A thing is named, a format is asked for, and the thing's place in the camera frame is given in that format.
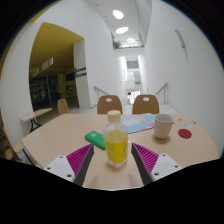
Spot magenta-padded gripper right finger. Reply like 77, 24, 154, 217
130, 142, 184, 186

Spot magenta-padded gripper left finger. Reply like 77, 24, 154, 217
43, 143, 95, 187

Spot yellow drink bottle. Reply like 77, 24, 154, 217
102, 109, 129, 169

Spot flat round red coaster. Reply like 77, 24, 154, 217
177, 128, 193, 140

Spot beige ceramic mug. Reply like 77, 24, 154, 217
153, 113, 175, 140

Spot wooden chair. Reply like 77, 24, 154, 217
131, 94, 160, 115
56, 98, 70, 116
0, 128, 34, 164
96, 94, 124, 115

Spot small green box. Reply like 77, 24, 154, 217
84, 130, 107, 151

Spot blue illustrated paper sheet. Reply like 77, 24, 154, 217
120, 112, 156, 135

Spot small wooden side table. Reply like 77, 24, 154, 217
19, 107, 54, 134

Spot wooden stair handrail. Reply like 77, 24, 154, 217
93, 85, 109, 101
154, 82, 169, 104

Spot hanging white sign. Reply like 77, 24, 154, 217
32, 56, 55, 78

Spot green potted plant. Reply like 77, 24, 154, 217
111, 39, 123, 50

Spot round ceiling lights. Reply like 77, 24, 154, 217
111, 9, 137, 44

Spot dark wall sign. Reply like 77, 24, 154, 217
74, 67, 87, 78

